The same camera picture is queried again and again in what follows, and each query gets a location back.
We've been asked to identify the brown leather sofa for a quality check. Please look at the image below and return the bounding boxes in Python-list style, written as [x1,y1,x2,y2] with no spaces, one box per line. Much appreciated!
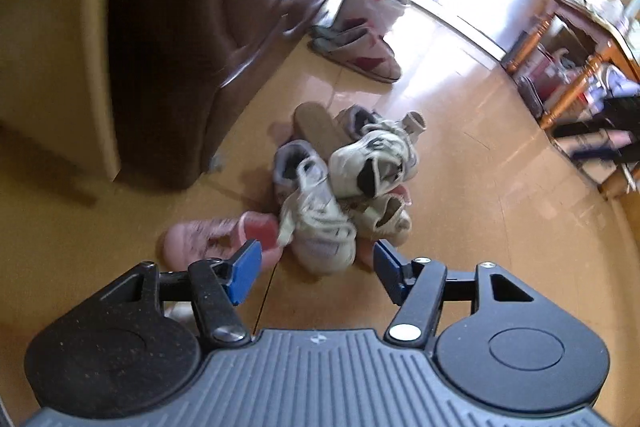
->
[107,0,391,190]

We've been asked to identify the pink child shoe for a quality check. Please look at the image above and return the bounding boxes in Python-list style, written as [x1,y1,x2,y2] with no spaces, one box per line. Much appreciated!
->
[389,183,414,208]
[160,212,283,270]

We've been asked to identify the grey red slipper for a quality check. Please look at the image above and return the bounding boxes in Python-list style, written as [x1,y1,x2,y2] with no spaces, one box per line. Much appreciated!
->
[309,23,373,52]
[312,27,403,84]

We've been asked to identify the wooden cabinet door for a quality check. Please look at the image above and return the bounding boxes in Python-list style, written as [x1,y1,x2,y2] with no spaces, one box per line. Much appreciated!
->
[0,0,123,182]

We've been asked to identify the white mesh strap sneaker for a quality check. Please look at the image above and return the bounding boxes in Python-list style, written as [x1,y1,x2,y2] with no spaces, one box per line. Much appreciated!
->
[380,110,427,142]

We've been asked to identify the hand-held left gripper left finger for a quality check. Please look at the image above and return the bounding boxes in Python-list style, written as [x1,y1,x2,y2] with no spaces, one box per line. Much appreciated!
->
[102,239,263,350]

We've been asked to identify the white red plastic bag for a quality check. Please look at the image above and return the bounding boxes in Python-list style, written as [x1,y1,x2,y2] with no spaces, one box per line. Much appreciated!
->
[330,0,408,38]

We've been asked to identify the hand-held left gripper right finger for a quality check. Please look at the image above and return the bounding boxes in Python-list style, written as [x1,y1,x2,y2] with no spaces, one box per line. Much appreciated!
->
[372,239,538,350]

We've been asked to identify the wooden table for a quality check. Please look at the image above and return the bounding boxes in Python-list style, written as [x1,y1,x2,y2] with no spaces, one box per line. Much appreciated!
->
[505,0,640,200]

